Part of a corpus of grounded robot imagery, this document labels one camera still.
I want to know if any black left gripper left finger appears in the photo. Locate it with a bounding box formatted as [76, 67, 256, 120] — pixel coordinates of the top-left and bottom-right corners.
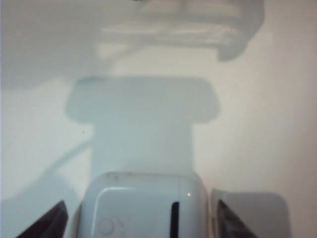
[14, 199, 69, 238]

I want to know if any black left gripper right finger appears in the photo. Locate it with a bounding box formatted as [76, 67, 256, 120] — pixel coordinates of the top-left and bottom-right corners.
[212, 199, 258, 238]

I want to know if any white earphone case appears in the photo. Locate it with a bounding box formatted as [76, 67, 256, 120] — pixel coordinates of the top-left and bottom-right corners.
[71, 171, 211, 238]

